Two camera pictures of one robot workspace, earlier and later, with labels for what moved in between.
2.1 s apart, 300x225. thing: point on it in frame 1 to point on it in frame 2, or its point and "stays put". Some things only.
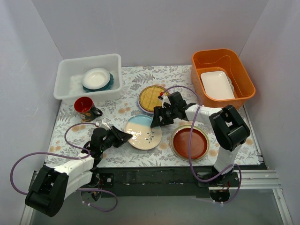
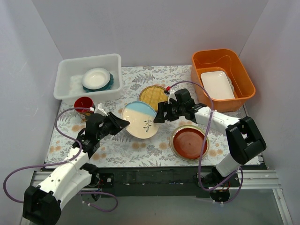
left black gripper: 116,136 to 113,123
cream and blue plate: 144,137 to 140,115
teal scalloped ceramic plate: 108,86 stays put
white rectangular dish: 216,86 stays put
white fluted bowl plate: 95,78 stays put
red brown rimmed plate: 179,142 stays put
